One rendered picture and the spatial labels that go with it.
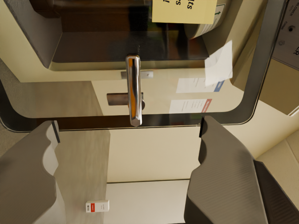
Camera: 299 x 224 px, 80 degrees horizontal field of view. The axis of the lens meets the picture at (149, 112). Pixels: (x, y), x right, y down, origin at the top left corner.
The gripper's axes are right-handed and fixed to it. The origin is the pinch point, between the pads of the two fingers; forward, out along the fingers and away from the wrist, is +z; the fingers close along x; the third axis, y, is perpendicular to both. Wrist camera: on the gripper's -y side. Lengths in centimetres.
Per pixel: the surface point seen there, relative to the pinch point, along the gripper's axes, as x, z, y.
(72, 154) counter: -26, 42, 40
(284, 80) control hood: 26.6, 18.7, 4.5
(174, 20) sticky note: 5.1, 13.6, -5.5
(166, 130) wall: 21, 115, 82
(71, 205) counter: -26, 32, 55
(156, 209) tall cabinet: 18, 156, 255
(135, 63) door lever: 0.3, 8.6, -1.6
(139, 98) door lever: 0.6, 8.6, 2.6
